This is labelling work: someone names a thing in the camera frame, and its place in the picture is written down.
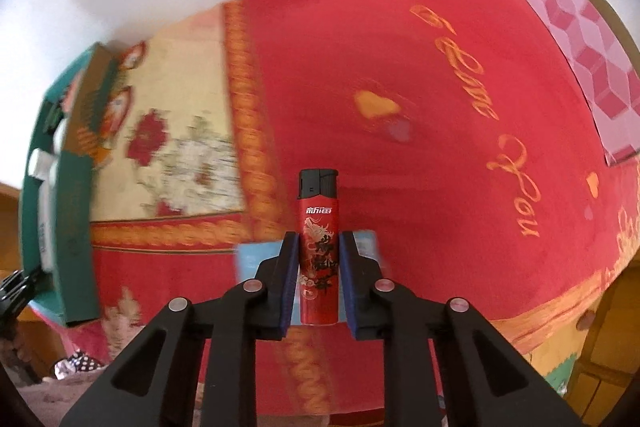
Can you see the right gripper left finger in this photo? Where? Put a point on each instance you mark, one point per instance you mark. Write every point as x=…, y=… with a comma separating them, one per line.
x=195, y=363

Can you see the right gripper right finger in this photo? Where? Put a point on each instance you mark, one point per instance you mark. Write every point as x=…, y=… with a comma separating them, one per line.
x=444, y=363

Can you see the teal cardboard box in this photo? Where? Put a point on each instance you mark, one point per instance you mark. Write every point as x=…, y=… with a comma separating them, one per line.
x=67, y=125

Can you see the white remote control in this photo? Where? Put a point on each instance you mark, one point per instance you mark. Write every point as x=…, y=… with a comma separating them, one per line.
x=45, y=235

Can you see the white charger plug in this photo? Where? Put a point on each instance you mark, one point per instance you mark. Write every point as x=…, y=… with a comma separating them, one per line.
x=40, y=164

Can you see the red lighter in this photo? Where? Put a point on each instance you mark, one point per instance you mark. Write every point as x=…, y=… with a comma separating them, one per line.
x=318, y=233

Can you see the pink fluffy rug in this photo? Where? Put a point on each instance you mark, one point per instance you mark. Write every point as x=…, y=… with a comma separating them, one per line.
x=75, y=399

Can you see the wooden bedside shelf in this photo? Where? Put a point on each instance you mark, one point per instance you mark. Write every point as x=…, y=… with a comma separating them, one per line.
x=610, y=357

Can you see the red floral bed blanket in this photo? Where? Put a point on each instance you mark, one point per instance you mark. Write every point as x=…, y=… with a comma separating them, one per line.
x=458, y=131

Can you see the pink patterned box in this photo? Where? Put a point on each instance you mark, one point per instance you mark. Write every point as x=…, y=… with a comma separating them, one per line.
x=605, y=62

